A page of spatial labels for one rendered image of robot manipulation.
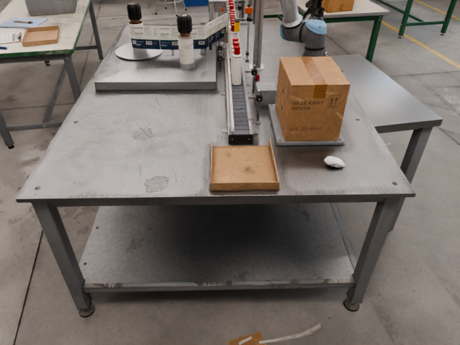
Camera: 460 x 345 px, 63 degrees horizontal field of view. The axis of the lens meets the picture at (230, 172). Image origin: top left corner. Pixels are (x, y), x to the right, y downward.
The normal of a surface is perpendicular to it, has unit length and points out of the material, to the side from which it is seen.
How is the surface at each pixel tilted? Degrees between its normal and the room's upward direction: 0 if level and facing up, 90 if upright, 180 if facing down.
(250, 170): 0
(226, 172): 0
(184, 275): 1
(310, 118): 90
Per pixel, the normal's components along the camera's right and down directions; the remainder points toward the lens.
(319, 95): 0.05, 0.61
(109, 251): 0.04, -0.79
